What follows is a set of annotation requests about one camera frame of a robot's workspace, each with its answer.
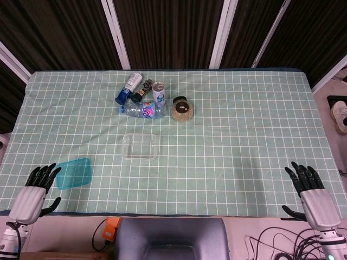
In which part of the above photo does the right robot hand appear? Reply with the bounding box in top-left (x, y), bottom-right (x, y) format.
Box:
top-left (281, 161), bottom-right (342, 231)

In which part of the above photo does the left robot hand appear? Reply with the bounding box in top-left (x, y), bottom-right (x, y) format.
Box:
top-left (9, 162), bottom-right (62, 225)

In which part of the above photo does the teal plastic lid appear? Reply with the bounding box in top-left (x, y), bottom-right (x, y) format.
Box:
top-left (55, 158), bottom-right (92, 191)

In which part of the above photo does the clear plastic container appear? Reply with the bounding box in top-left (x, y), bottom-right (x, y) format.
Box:
top-left (121, 133), bottom-right (160, 161)

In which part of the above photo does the brown cardboard box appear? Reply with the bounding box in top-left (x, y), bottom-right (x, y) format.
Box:
top-left (20, 251), bottom-right (114, 260)

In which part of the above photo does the orange box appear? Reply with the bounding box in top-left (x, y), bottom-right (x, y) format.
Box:
top-left (102, 217), bottom-right (121, 241)

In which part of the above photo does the white sneaker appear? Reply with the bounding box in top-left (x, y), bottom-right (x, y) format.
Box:
top-left (330, 101), bottom-right (347, 135)

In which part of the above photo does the black flat board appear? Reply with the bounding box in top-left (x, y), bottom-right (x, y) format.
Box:
top-left (327, 95), bottom-right (347, 109)

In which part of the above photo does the green checked tablecloth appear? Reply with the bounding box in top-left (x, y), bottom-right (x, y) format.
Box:
top-left (0, 69), bottom-right (347, 217)

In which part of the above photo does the clear plastic water bottle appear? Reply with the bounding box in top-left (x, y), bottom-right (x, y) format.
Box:
top-left (119, 101), bottom-right (165, 120)

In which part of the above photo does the grey robot chest housing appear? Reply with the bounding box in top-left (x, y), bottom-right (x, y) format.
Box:
top-left (113, 218), bottom-right (230, 260)

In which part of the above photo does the white bottle with blue cap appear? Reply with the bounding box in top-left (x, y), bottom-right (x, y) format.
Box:
top-left (115, 72), bottom-right (143, 105)

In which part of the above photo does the dark bottle with gold label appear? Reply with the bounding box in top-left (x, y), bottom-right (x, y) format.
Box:
top-left (130, 79), bottom-right (155, 103)

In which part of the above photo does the round glass jar of grains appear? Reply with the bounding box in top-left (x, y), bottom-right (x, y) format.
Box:
top-left (171, 96), bottom-right (195, 122)

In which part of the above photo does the silver drink can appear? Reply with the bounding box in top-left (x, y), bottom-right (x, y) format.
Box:
top-left (151, 81), bottom-right (166, 105)

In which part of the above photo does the dark brown pleated curtain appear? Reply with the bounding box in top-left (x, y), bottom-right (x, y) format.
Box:
top-left (0, 0), bottom-right (347, 135)

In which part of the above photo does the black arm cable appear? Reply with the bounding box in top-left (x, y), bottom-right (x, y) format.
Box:
top-left (7, 222), bottom-right (22, 260)

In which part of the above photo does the black cable bundle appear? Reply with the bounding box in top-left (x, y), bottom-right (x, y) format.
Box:
top-left (245, 227), bottom-right (347, 260)

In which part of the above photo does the black cable at orange box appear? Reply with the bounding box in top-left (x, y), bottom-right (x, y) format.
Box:
top-left (91, 218), bottom-right (114, 251)

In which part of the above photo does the white frame post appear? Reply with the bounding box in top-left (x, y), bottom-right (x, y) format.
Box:
top-left (101, 0), bottom-right (131, 70)
top-left (209, 0), bottom-right (237, 69)
top-left (311, 54), bottom-right (347, 94)
top-left (0, 42), bottom-right (32, 83)
top-left (251, 0), bottom-right (291, 68)

